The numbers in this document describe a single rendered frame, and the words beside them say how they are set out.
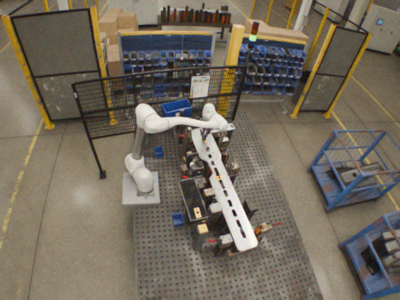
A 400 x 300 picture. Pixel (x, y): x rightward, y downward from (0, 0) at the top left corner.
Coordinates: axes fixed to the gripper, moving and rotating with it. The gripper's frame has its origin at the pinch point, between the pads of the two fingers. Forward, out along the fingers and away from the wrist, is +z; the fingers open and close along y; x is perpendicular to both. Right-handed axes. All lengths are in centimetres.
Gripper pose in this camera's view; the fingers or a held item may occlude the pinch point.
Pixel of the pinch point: (204, 137)
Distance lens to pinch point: 238.6
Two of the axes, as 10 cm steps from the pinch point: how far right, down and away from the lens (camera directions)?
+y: 9.5, -1.6, 2.7
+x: -3.0, -7.4, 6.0
